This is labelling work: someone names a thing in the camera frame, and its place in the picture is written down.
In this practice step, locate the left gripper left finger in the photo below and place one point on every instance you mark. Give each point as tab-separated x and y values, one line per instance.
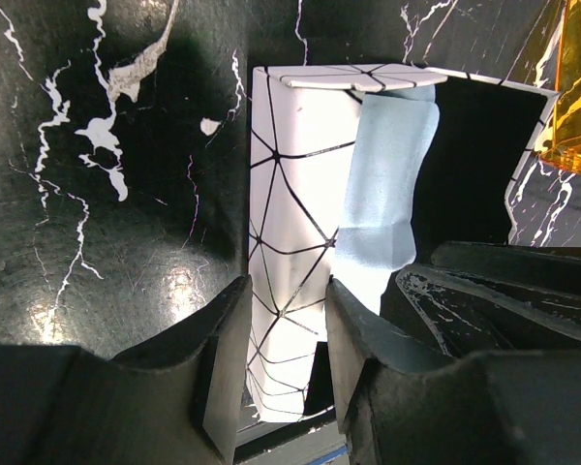
172	399

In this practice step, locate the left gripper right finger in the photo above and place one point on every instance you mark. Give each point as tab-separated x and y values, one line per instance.
398	401

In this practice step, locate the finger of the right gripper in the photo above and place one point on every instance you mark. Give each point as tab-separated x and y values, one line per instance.
472	296

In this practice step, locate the light blue cleaning cloth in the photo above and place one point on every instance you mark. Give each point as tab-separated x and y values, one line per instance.
375	238

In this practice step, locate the white geometric glasses case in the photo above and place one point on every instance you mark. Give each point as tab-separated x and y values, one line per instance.
304	126

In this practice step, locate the amber sunglasses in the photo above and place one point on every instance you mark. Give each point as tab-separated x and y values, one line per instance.
560	143

